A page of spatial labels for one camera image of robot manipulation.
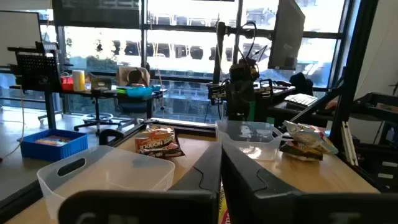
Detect green ramen packet stack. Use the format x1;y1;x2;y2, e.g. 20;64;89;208
36;145;176;220

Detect black-legged desk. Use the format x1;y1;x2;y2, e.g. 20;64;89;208
9;83;167;130

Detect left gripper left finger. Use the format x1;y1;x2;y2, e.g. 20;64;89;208
58;141;223;224

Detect black utility cart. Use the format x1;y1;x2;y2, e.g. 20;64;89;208
338;91;398;193

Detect black pegboard stand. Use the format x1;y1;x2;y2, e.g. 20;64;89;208
6;41;63;93

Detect black computer desk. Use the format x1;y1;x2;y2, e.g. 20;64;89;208
267;85;330;128

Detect dark roller blind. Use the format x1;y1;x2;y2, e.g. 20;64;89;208
52;0;141;29

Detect black labelled box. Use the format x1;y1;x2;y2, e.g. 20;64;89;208
207;82;228;106
258;78;275;102

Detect clear plastic bin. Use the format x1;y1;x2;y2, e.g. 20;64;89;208
215;119;284;162

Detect teal plastic tray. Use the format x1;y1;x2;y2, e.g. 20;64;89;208
126;86;154;98

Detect colourful boxes stack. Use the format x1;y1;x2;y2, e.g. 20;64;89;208
34;135;72;147

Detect black Fire Noodle ramen packet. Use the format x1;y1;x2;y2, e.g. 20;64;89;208
134;123;187;159
218;183;231;224
279;140;324;162

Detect white metal rails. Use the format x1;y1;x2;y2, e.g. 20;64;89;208
341;120;359;166

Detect red box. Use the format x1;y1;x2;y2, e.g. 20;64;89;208
60;76;75;91

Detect black rig gantry frame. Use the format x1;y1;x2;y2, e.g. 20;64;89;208
289;0;381;147

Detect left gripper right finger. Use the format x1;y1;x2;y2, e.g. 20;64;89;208
221;142;398;224

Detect blue yellow Maruchan ramen packet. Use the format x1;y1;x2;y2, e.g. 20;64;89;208
282;120;339;156

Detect grey desk device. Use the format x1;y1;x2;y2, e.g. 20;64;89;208
89;74;113;91

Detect black office stool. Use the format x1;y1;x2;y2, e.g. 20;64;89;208
73;90;131;134

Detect yellow cylinder container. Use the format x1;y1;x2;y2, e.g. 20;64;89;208
72;70;86;92

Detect blue plastic crate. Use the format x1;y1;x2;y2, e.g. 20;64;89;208
19;128;89;162

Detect black bag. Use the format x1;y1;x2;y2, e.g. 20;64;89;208
289;72;314;96

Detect black computer monitor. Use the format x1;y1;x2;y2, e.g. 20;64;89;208
267;0;307;71

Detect black-framed window wall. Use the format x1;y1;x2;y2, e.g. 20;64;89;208
39;0;357;125

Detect white keyboard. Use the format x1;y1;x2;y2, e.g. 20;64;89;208
284;93;318;108

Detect white whiteboard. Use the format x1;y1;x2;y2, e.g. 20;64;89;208
0;11;43;67

